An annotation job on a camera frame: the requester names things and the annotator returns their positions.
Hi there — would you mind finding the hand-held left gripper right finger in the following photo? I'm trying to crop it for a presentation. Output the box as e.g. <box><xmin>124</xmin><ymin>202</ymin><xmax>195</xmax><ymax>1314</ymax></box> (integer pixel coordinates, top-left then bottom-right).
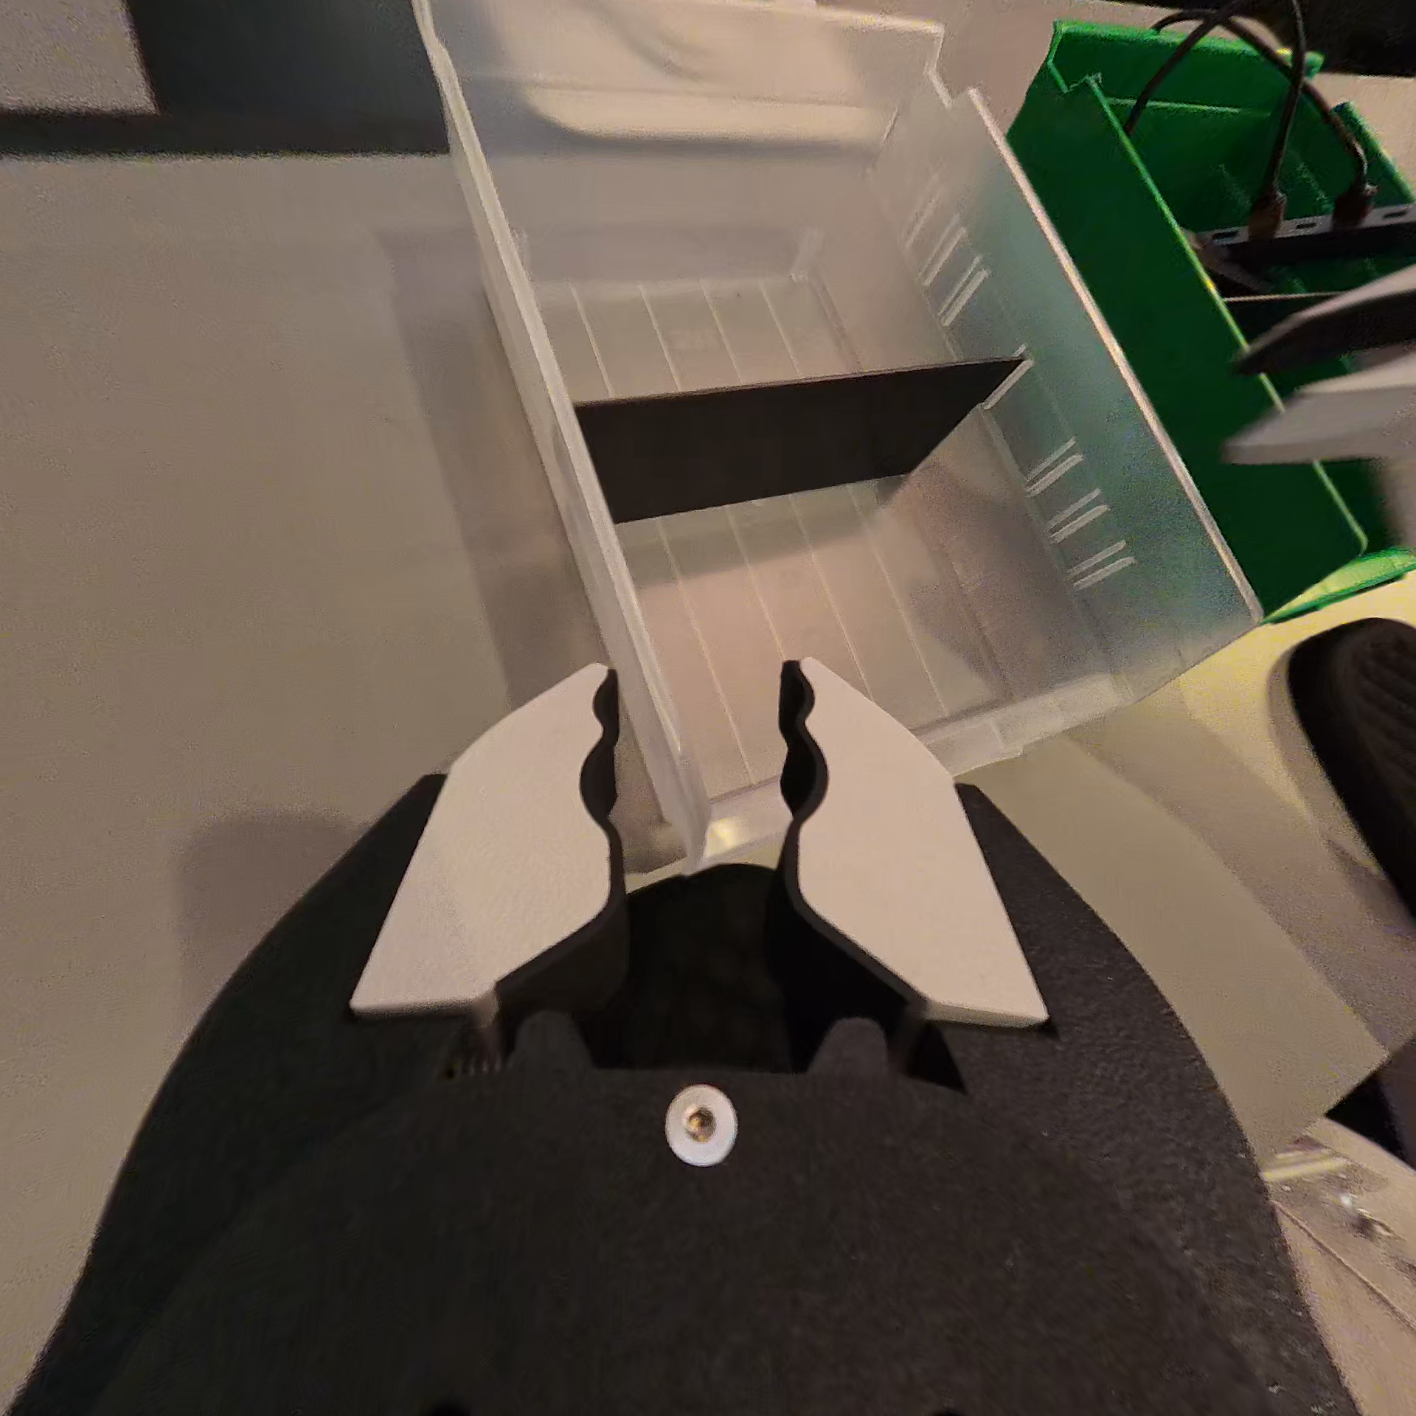
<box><xmin>777</xmin><ymin>657</ymin><xmax>1050</xmax><ymax>1029</ymax></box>

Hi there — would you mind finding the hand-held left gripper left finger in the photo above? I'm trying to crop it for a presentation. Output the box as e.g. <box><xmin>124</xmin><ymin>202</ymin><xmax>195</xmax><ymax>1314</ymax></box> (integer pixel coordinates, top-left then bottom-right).
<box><xmin>348</xmin><ymin>660</ymin><xmax>632</xmax><ymax>1056</ymax></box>

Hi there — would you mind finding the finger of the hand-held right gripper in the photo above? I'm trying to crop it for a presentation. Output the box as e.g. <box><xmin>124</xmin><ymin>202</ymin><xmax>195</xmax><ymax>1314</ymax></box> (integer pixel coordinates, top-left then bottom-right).
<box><xmin>1232</xmin><ymin>271</ymin><xmax>1416</xmax><ymax>379</ymax></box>
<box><xmin>1222</xmin><ymin>367</ymin><xmax>1416</xmax><ymax>468</ymax></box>

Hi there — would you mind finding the black cable red plug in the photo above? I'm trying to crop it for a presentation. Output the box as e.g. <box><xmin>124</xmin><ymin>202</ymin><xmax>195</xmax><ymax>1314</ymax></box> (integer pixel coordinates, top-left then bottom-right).
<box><xmin>1149</xmin><ymin>0</ymin><xmax>1380</xmax><ymax>230</ymax></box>

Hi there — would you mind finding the green plastic bin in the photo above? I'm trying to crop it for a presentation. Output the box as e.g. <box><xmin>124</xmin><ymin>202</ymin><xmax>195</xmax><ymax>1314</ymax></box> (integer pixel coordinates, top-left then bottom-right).
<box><xmin>1004</xmin><ymin>20</ymin><xmax>1416</xmax><ymax>625</ymax></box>

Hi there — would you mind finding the clear plastic bin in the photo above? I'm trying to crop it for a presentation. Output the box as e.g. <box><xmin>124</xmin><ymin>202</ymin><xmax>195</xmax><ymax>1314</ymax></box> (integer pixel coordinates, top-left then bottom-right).
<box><xmin>411</xmin><ymin>0</ymin><xmax>1264</xmax><ymax>878</ymax></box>

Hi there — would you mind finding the silver usb hub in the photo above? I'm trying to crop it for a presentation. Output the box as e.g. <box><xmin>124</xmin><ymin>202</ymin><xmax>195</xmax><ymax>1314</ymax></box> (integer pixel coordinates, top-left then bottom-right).
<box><xmin>1191</xmin><ymin>203</ymin><xmax>1416</xmax><ymax>264</ymax></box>

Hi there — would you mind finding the black textured pad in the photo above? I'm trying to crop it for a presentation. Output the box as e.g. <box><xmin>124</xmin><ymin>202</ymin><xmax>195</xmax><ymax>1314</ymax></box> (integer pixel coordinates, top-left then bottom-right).
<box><xmin>1287</xmin><ymin>616</ymin><xmax>1416</xmax><ymax>920</ymax></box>

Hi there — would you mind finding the black bin divider panel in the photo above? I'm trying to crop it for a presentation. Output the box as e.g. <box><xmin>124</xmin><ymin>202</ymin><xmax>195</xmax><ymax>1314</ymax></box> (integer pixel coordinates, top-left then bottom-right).
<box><xmin>574</xmin><ymin>357</ymin><xmax>1024</xmax><ymax>524</ymax></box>

